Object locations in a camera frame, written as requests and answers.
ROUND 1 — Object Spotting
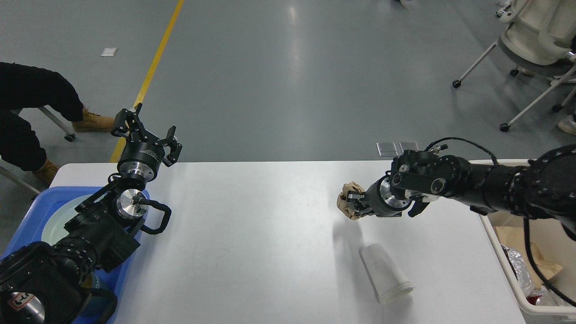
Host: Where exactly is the crushed red soda can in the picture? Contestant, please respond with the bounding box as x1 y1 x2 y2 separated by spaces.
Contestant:
526 291 545 306

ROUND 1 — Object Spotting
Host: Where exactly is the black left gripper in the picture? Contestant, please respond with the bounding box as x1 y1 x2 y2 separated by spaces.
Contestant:
110 103 183 182

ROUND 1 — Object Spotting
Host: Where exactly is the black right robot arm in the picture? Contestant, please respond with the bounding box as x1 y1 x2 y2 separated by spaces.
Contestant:
337 138 576 306

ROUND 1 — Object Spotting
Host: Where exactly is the beige plastic bin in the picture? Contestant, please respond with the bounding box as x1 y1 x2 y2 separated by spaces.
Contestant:
468 159 576 315

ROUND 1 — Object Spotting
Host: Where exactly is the silver floor plate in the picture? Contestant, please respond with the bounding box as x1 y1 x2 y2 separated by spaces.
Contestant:
376 142 399 157
399 141 420 153

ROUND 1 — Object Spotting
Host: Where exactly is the green plate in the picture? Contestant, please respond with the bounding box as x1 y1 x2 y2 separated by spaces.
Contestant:
41 195 89 246

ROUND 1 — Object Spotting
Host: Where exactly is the person in black clothes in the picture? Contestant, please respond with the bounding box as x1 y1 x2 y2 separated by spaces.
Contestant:
0 62 84 172

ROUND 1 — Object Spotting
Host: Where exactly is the person in beige trousers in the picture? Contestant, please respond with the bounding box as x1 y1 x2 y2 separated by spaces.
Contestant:
556 114 576 135

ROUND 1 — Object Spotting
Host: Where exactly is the brown paper ball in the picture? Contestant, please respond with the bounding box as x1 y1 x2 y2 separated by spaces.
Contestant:
337 182 365 220

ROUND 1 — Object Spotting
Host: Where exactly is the white office chair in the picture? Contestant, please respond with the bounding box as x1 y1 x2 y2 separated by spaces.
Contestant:
452 0 576 132

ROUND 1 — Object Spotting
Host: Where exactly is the white paper cup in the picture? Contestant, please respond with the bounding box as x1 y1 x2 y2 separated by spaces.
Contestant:
360 243 415 304

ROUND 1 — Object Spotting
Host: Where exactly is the tan boot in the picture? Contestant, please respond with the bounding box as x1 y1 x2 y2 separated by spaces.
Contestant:
32 159 60 186
71 106 115 133

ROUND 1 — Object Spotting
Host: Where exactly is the brown paper bag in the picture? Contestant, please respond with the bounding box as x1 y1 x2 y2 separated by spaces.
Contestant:
494 226 563 289

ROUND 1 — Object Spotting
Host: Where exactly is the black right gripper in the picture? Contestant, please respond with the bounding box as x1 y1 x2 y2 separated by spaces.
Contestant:
346 176 411 217

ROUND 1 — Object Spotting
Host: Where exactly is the grey chair leg with caster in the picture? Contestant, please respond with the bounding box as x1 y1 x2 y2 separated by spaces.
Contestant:
37 106 76 142

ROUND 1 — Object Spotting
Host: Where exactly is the blue plastic tray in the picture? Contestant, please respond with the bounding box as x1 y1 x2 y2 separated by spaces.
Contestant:
1 187 159 324

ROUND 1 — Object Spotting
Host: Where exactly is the foil wrapper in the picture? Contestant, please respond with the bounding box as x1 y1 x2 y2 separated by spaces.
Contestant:
500 244 535 298

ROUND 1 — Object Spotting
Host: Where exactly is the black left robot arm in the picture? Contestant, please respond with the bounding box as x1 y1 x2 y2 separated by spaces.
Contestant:
1 103 182 324

